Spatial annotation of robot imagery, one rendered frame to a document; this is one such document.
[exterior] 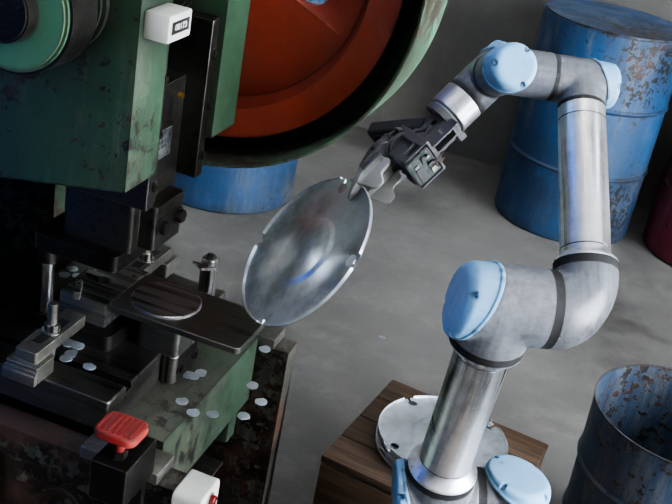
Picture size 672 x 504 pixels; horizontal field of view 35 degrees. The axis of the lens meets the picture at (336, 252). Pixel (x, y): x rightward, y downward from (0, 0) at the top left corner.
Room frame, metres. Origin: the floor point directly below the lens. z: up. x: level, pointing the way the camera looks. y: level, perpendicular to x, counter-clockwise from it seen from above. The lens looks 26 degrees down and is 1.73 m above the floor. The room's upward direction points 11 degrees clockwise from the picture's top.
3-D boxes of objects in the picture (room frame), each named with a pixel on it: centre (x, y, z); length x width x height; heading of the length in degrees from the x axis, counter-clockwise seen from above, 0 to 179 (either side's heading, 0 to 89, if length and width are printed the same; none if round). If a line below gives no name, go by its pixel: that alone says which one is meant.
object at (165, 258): (1.81, 0.36, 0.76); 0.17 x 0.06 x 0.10; 165
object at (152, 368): (1.65, 0.40, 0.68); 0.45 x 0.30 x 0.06; 165
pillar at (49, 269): (1.58, 0.48, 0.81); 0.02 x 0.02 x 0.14
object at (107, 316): (1.65, 0.40, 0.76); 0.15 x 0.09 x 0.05; 165
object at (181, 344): (1.60, 0.23, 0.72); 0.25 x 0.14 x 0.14; 75
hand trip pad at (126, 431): (1.27, 0.26, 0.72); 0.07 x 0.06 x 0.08; 75
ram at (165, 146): (1.64, 0.36, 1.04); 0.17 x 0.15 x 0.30; 75
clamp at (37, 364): (1.48, 0.44, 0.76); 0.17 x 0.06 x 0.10; 165
